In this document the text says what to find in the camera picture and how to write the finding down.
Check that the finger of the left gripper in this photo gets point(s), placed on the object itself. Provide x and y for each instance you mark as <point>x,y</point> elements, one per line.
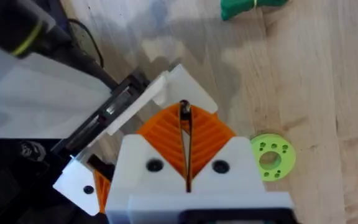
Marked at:
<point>186,85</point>
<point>76,183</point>

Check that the flat left wrist plate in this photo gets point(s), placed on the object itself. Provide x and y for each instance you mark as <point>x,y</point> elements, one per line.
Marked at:
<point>42,99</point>

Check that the green toy vegetable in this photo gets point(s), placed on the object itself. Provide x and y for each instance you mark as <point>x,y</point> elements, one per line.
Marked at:
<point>241,7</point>

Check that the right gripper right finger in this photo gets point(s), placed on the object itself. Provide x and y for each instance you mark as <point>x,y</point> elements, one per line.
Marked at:
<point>228,177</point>

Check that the green disc with holes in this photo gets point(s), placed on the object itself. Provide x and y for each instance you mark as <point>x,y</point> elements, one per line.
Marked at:
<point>273,146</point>

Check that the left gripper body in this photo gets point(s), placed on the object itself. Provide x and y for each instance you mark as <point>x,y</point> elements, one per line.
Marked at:
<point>104,115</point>

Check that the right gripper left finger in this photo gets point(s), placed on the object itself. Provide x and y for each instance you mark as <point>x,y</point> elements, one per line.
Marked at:
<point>141,174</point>

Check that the small black screw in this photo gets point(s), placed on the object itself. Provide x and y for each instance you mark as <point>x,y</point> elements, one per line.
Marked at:
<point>184,109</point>

